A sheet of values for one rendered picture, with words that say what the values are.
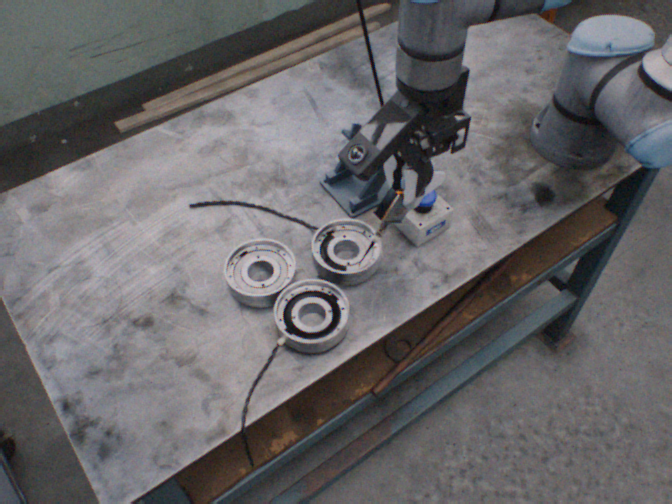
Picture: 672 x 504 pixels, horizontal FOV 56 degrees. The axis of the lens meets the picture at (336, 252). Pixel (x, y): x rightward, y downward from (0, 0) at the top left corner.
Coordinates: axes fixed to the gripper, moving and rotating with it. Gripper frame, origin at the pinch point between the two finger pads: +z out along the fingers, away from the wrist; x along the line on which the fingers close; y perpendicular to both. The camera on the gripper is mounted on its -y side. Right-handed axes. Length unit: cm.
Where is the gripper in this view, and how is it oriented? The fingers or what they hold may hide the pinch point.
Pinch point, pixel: (399, 199)
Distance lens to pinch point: 88.3
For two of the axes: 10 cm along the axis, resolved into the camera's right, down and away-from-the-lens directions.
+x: -5.5, -6.6, 5.1
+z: 0.1, 6.1, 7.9
